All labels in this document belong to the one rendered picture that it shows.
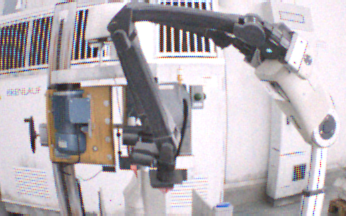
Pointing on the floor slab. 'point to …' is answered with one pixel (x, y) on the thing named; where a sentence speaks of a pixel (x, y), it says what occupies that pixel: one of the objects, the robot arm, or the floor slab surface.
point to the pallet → (345, 208)
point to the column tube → (54, 88)
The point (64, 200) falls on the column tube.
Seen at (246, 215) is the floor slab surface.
